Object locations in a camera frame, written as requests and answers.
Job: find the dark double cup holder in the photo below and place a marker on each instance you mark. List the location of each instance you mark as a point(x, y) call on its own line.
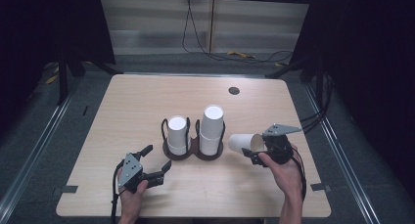
point(194, 146)

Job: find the black curtain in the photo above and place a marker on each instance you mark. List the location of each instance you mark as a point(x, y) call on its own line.
point(39, 31)
point(368, 54)

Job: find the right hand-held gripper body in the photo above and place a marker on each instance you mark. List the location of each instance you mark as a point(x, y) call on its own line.
point(277, 147)

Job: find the black metal stand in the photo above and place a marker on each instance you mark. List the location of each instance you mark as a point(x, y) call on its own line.
point(62, 83)

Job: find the white paper cup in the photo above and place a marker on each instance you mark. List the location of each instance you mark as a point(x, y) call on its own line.
point(208, 145)
point(212, 119)
point(177, 132)
point(239, 142)
point(178, 150)

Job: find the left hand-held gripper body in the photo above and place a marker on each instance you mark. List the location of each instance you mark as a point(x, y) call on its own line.
point(130, 171)

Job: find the person's right hand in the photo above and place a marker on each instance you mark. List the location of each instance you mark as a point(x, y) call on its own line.
point(285, 178)

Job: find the metal floor rail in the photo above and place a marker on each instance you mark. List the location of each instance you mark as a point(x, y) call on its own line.
point(36, 149)
point(339, 152)

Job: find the dark round table grommet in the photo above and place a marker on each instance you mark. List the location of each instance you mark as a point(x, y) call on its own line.
point(234, 90)

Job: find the small black floor strip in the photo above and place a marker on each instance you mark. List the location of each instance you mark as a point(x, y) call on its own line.
point(85, 110)

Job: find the black metal stand leg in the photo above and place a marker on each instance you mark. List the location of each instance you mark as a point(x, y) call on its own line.
point(287, 69)

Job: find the grey tape piece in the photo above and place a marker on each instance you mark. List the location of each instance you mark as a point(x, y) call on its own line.
point(319, 187)
point(67, 189)

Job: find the person's left hand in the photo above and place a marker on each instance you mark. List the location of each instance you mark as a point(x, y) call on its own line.
point(132, 201)

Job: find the yellow floor scrap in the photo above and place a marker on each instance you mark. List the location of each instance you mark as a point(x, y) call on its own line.
point(51, 79)
point(240, 54)
point(280, 64)

